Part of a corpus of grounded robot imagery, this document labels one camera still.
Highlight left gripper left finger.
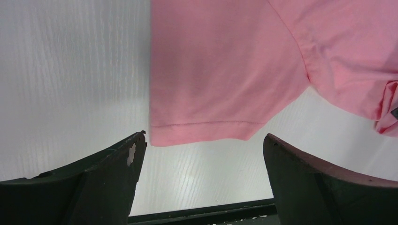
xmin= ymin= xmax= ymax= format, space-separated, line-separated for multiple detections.
xmin=0 ymin=131 xmax=147 ymax=225

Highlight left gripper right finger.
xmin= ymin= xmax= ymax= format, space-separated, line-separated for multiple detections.
xmin=263 ymin=134 xmax=398 ymax=225

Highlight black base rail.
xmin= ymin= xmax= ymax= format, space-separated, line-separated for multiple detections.
xmin=128 ymin=199 xmax=280 ymax=225

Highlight light pink t-shirt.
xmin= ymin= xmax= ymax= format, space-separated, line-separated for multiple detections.
xmin=150 ymin=0 xmax=398 ymax=147

